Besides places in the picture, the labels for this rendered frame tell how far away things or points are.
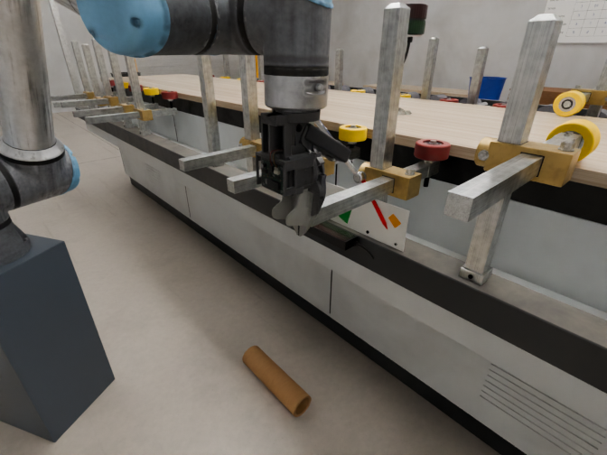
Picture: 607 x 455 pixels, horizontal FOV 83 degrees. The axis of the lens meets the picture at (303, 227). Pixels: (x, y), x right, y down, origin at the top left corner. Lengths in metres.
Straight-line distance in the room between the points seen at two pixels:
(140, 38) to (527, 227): 0.82
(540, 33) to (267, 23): 0.38
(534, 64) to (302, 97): 0.34
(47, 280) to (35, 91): 0.51
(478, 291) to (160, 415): 1.10
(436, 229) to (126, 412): 1.18
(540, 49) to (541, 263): 0.48
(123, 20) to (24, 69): 0.64
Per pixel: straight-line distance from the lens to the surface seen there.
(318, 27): 0.49
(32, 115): 1.12
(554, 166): 0.64
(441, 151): 0.87
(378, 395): 1.40
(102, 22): 0.48
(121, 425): 1.44
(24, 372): 1.30
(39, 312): 1.25
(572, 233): 0.91
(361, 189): 0.69
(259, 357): 1.38
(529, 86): 0.64
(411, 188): 0.76
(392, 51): 0.75
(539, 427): 1.21
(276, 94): 0.49
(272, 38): 0.49
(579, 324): 0.75
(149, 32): 0.45
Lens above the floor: 1.11
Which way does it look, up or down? 27 degrees down
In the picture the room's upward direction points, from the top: straight up
